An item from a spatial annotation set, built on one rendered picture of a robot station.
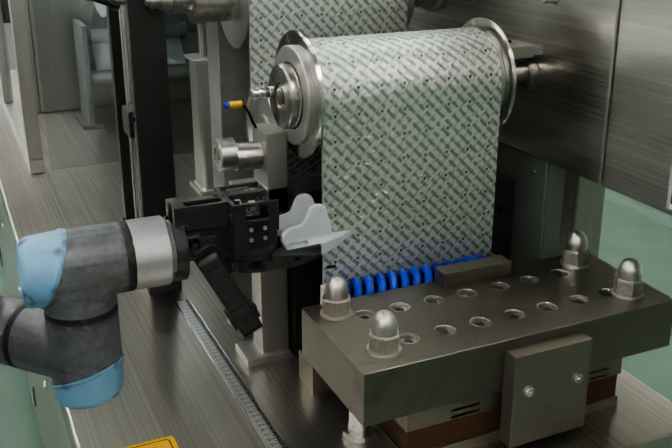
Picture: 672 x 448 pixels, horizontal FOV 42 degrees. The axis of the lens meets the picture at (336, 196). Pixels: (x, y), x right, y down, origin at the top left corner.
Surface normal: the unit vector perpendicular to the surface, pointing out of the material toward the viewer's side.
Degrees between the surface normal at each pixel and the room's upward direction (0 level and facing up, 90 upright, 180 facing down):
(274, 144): 90
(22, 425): 0
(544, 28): 90
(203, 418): 0
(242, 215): 90
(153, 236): 44
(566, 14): 90
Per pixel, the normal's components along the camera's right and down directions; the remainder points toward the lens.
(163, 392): 0.00, -0.94
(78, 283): 0.36, 0.34
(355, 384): -0.91, 0.14
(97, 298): 0.67, 0.25
